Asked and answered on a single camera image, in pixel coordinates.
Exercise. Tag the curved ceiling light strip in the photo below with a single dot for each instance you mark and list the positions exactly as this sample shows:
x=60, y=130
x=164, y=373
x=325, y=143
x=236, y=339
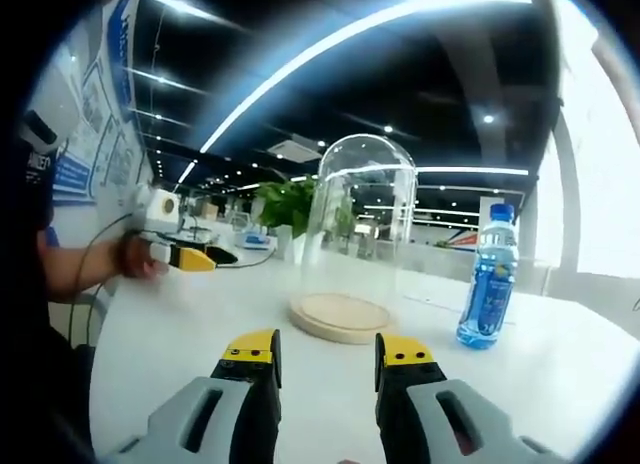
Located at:
x=310, y=49

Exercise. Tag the blue flat box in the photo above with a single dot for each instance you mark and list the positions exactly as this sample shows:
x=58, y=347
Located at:
x=259, y=240

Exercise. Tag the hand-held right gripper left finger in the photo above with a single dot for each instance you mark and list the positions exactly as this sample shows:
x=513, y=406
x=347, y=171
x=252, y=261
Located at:
x=200, y=419

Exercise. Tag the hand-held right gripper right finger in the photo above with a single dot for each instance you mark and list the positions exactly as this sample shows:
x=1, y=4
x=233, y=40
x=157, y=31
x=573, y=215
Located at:
x=450, y=424

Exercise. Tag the blue and white wall poster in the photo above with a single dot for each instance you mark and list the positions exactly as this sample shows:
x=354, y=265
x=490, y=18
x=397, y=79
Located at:
x=95, y=149

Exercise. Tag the square ceiling air vent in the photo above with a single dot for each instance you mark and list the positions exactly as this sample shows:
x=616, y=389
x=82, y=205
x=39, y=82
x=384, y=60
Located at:
x=294, y=149

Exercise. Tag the person's left hand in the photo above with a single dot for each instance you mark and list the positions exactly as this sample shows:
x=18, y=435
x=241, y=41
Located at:
x=137, y=259

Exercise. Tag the green potted plant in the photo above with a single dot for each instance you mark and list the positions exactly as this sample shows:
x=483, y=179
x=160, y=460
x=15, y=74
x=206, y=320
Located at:
x=287, y=201

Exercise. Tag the blue drink bottle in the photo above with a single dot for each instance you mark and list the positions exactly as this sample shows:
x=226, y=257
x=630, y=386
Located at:
x=490, y=294

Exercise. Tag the round wooden cover base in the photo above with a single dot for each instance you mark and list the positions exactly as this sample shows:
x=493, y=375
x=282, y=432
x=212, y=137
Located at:
x=340, y=324

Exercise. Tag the clear glass dome cover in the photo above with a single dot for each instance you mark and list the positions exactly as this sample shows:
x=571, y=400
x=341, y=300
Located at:
x=360, y=209

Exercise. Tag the white plant pot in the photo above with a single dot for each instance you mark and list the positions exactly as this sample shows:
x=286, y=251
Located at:
x=290, y=241

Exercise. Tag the grey chair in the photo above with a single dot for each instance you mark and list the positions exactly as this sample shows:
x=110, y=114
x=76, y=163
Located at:
x=95, y=314

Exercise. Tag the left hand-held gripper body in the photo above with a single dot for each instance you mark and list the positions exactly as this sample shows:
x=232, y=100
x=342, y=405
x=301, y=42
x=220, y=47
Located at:
x=162, y=209

